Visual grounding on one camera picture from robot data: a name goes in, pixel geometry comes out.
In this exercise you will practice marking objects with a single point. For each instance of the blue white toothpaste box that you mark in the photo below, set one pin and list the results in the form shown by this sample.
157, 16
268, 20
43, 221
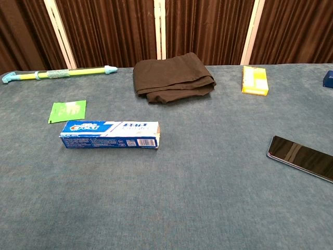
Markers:
109, 130

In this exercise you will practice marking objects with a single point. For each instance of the yellow white small box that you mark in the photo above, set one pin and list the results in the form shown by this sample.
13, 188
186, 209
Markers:
255, 80

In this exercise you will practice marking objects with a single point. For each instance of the blue rectangular block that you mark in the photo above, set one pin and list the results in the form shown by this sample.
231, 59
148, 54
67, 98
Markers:
328, 79

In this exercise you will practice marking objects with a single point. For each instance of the folded black cloth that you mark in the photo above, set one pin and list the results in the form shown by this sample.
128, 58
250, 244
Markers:
171, 75

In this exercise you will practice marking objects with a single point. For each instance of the blue carpet table mat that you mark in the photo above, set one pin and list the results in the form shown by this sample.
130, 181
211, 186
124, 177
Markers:
182, 195

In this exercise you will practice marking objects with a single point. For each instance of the green sachet packet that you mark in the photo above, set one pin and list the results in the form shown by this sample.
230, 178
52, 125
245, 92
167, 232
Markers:
67, 112

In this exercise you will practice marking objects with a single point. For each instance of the yellow green pump squirter toy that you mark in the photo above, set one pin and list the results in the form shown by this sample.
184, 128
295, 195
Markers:
78, 71

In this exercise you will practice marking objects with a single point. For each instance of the brown pleated curtain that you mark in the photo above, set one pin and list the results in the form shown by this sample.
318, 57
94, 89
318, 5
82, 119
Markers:
117, 31

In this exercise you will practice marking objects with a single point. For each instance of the black smartphone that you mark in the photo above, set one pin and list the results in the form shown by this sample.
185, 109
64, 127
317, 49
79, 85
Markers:
301, 156

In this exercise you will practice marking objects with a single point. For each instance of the white partition post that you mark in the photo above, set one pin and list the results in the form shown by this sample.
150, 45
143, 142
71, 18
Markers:
251, 28
160, 26
59, 34

